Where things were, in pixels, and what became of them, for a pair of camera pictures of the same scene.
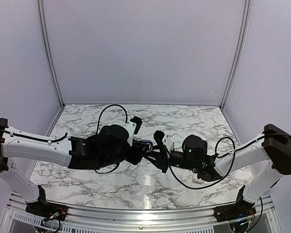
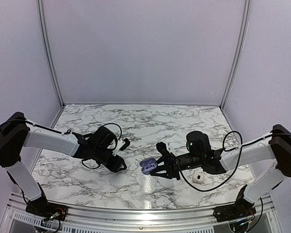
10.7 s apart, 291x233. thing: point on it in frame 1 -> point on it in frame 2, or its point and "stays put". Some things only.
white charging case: [195, 178] stays put
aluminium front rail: [202, 219] stays put
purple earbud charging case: [148, 142] -> [148, 164]
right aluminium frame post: [247, 13] stays put
